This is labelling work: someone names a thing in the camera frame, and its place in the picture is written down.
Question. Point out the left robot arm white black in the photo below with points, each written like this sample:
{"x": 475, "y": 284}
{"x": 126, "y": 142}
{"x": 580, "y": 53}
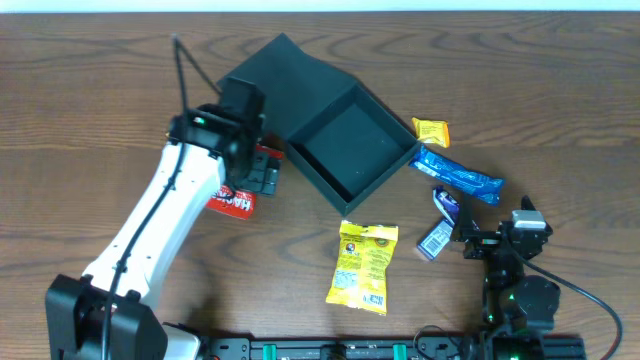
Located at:
{"x": 109, "y": 311}

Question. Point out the small blue card box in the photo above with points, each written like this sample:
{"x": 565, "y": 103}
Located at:
{"x": 434, "y": 242}

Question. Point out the small yellow orange snack packet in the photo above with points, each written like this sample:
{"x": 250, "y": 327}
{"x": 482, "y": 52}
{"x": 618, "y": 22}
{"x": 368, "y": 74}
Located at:
{"x": 435, "y": 132}

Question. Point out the purple chocolate bar wrapper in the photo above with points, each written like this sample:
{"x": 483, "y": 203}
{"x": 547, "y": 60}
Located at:
{"x": 446, "y": 204}

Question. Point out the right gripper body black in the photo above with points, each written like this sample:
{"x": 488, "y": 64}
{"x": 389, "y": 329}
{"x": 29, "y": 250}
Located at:
{"x": 483, "y": 244}

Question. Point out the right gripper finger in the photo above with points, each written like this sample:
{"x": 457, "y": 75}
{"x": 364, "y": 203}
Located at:
{"x": 526, "y": 204}
{"x": 465, "y": 219}

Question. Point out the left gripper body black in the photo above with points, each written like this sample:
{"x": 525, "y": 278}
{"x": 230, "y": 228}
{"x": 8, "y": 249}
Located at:
{"x": 265, "y": 175}

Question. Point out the blue cookie wrapper bar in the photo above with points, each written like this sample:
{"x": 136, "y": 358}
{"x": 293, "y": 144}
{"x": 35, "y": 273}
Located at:
{"x": 483, "y": 187}

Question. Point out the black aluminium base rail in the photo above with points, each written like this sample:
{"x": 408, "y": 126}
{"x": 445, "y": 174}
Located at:
{"x": 431, "y": 346}

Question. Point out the large yellow Hacks candy bag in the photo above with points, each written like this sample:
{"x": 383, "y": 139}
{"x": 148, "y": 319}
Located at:
{"x": 359, "y": 280}

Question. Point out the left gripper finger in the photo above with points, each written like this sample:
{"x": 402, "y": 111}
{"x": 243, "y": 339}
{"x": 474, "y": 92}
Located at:
{"x": 272, "y": 172}
{"x": 254, "y": 182}

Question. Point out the red snack packet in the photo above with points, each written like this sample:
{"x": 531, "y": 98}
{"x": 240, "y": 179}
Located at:
{"x": 239, "y": 203}

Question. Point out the black open gift box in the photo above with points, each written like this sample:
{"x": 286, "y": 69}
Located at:
{"x": 337, "y": 133}

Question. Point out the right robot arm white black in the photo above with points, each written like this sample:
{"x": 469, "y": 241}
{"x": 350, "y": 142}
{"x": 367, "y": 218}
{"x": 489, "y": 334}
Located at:
{"x": 517, "y": 309}

